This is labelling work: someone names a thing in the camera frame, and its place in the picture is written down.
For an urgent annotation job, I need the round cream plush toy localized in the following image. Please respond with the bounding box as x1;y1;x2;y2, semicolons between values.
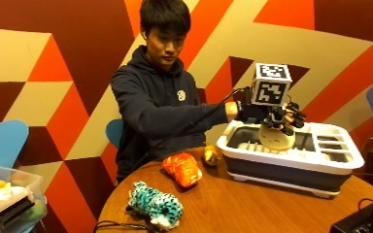
257;125;298;152

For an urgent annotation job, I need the white cube of black markers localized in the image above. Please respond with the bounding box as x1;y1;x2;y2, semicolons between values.
251;62;293;108

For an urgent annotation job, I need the white and grey dish rack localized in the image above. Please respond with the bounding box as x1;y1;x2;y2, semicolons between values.
215;119;366;199

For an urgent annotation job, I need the small yellow plush toy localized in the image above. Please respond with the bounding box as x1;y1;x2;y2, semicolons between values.
203;143;221;168

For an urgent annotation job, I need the orange striped plush toy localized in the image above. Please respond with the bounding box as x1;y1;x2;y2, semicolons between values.
161;152;205;189

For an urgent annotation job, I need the the person in navy hoodie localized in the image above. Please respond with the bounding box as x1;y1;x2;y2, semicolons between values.
111;0;240;184

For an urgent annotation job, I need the black electronic box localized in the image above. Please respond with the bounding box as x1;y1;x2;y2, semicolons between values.
329;191;373;233

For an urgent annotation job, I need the teal spotted plush toy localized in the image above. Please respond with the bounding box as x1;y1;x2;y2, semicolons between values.
126;181;185;232

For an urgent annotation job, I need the light blue chair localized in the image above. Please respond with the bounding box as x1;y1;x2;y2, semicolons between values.
0;119;30;170
104;117;124;150

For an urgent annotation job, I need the clear plastic storage bin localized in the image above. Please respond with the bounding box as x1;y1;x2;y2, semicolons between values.
0;164;50;233

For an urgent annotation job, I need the green plush toy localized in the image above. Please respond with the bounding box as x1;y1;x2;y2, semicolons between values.
22;199;47;221

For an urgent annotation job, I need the black flat box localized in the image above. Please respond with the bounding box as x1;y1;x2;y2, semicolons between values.
0;195;36;225

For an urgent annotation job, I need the white plush toy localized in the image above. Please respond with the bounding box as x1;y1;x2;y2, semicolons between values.
0;185;28;207

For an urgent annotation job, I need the black glove cable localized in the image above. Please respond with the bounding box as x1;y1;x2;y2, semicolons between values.
131;85;252;172

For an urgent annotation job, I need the black cable loop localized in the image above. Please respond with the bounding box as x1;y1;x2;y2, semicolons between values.
92;219;155;233

